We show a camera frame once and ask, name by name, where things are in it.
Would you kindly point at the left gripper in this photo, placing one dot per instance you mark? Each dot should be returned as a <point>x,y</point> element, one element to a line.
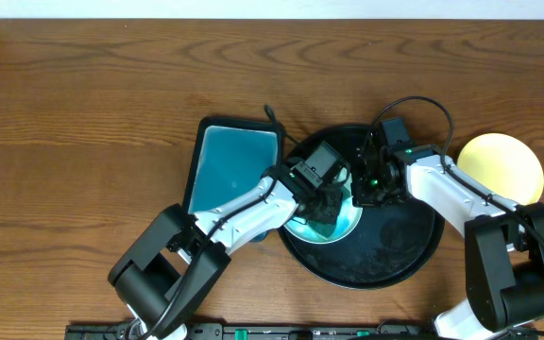
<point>324,208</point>

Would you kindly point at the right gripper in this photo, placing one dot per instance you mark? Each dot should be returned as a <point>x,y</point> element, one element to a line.
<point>359,194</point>

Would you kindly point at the green yellow sponge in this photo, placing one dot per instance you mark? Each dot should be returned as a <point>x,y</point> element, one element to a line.
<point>324,230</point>

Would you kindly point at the light blue plate top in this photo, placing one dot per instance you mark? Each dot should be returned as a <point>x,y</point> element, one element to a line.
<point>347,220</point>

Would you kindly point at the yellow plate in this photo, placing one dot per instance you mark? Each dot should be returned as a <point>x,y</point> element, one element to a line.
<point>505,165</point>

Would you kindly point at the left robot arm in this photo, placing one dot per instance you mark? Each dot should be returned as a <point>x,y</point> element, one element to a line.
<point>174,264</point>

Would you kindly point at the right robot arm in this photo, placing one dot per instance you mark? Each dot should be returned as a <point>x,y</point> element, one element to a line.
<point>504,241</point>

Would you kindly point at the round black tray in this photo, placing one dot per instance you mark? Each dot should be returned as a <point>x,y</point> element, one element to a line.
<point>388,245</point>

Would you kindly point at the rectangular tray with blue water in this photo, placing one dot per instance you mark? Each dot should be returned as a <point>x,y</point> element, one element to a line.
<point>227,177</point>

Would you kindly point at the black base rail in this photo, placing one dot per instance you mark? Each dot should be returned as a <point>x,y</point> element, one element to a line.
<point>216,331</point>

